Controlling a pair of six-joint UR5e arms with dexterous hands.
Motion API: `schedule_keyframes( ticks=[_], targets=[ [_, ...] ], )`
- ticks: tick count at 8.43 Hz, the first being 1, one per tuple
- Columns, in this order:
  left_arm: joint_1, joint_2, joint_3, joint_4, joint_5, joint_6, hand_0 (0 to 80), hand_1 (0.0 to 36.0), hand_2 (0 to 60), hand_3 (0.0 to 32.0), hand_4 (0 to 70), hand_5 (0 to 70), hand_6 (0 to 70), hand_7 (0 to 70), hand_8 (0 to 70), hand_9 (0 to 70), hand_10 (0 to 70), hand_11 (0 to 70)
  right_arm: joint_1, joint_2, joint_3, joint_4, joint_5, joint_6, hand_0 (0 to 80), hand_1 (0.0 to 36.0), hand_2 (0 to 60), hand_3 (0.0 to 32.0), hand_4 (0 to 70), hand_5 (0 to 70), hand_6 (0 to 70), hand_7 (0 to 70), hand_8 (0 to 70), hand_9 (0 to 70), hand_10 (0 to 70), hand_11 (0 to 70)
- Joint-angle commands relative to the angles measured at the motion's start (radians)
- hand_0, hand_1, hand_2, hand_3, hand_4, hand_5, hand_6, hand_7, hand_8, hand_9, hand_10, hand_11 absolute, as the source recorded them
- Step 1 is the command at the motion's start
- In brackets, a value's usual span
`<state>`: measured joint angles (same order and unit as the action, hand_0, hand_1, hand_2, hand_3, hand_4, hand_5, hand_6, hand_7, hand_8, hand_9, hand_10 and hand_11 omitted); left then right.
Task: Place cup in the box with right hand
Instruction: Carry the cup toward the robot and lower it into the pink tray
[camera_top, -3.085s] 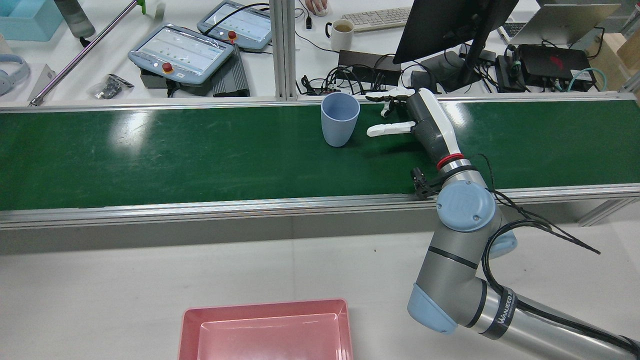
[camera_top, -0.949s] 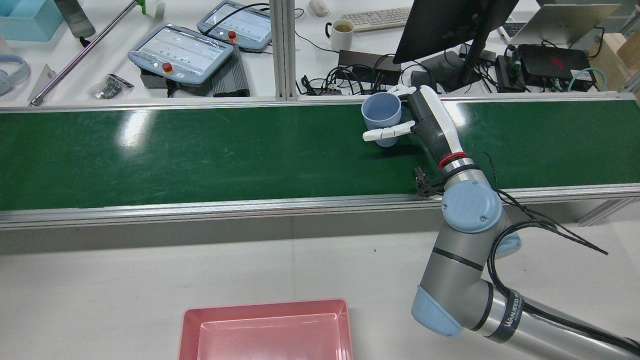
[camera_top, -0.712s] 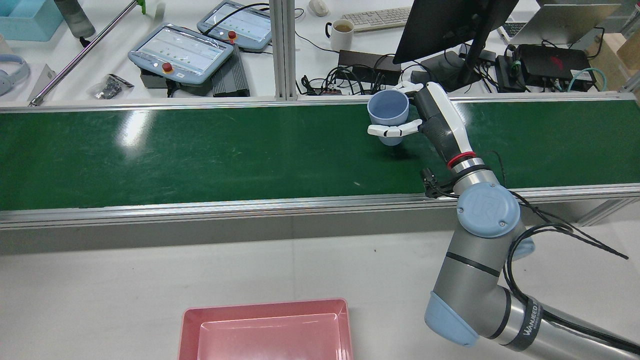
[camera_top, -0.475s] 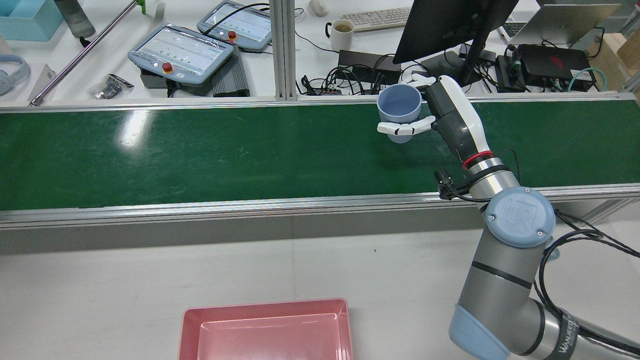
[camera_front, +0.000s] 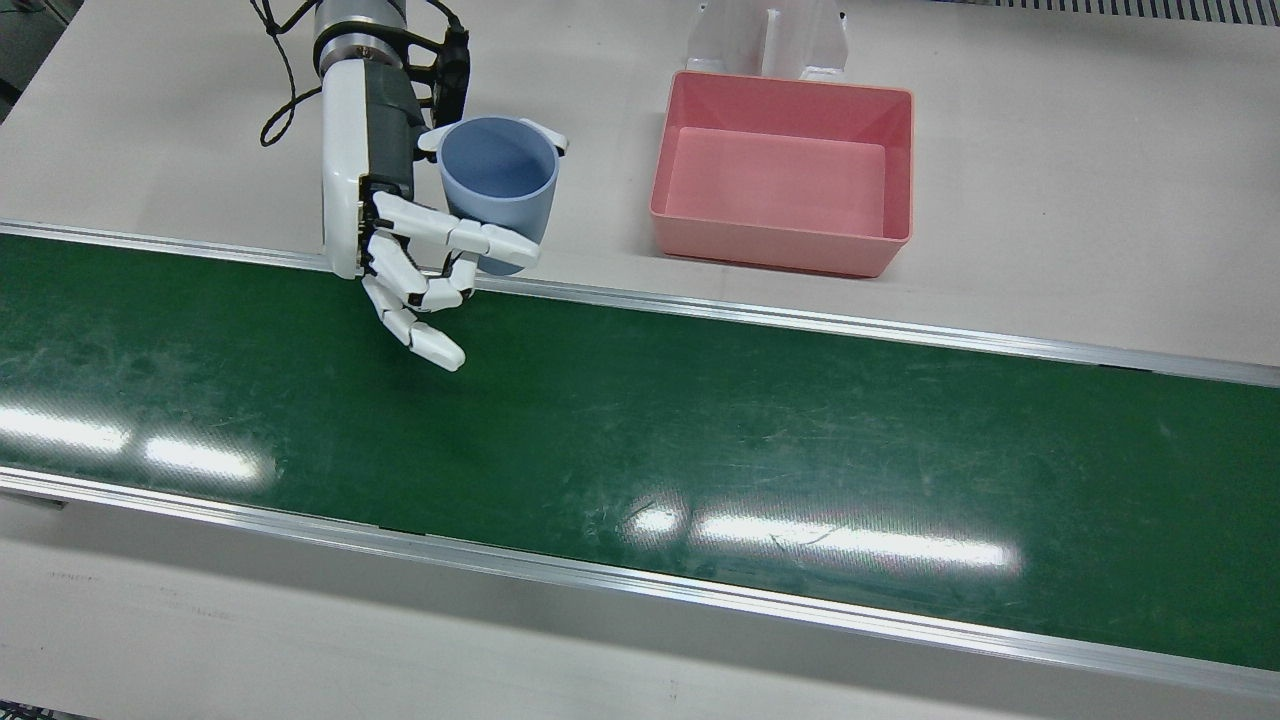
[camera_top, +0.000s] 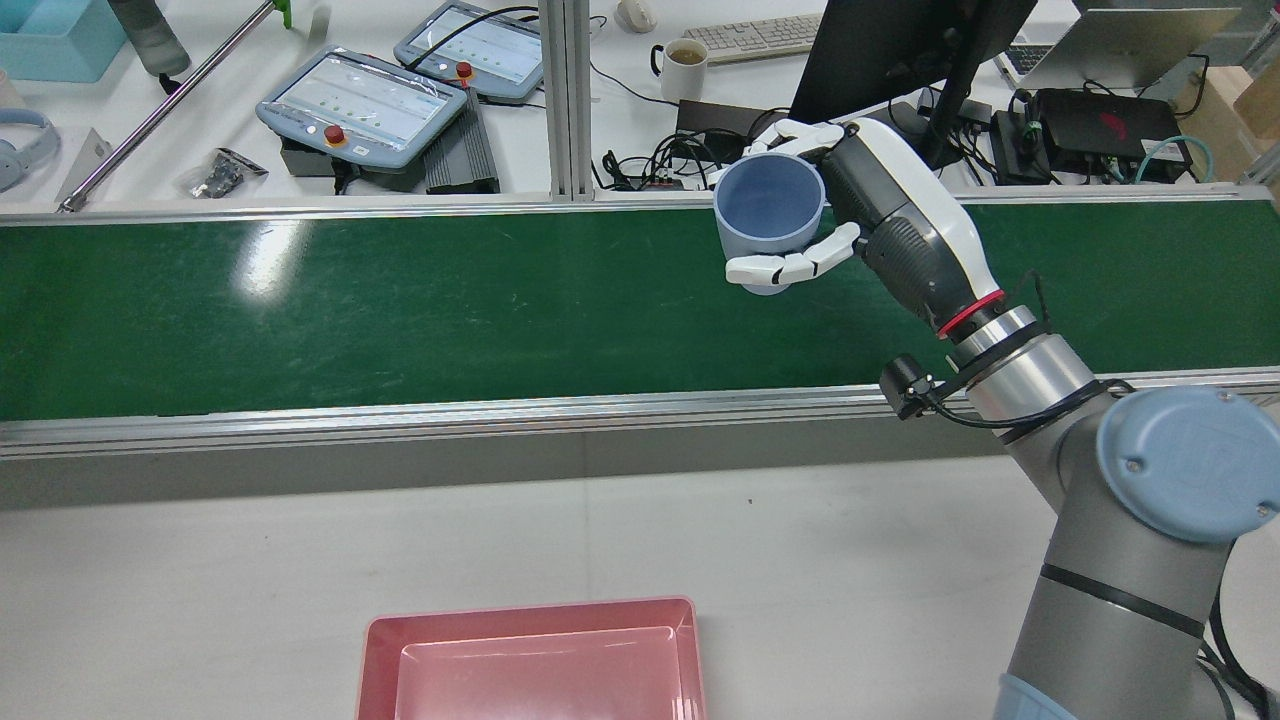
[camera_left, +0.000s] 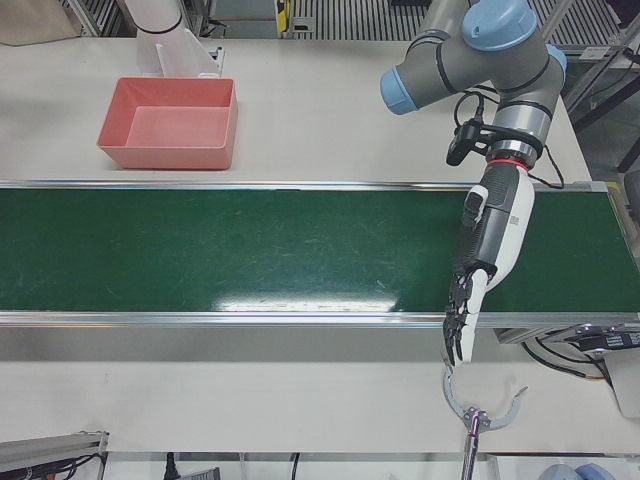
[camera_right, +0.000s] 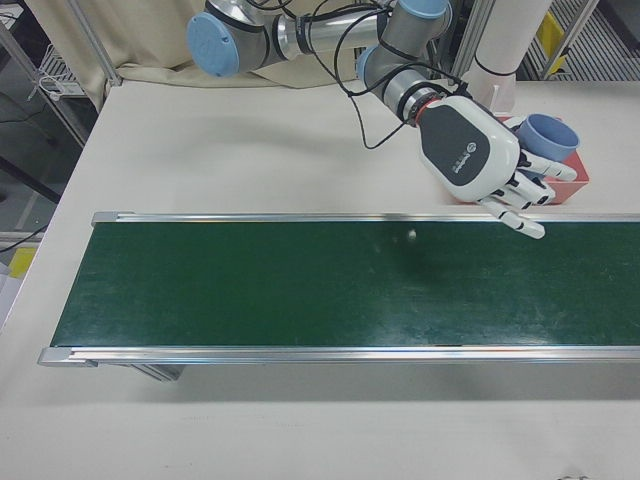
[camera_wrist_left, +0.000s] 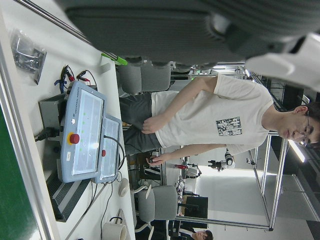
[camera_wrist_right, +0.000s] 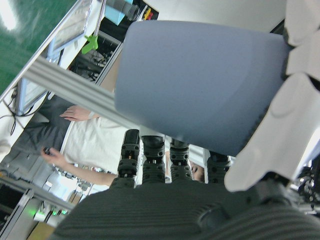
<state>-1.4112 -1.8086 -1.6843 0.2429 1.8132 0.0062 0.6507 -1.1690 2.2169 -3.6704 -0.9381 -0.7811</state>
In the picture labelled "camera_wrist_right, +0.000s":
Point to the light blue plastic cup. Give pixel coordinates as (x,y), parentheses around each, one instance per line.
(200,82)

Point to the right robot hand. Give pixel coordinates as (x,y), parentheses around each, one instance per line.
(160,215)

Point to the green conveyor belt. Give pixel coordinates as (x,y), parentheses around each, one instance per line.
(22,30)

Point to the green plastic clamp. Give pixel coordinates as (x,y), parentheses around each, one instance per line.
(90,43)

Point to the light blue box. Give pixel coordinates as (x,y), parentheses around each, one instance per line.
(115,11)

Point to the aluminium profile beam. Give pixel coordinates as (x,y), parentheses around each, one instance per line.
(75,87)

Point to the person in white T-shirt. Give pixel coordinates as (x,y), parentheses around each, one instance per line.
(95,142)

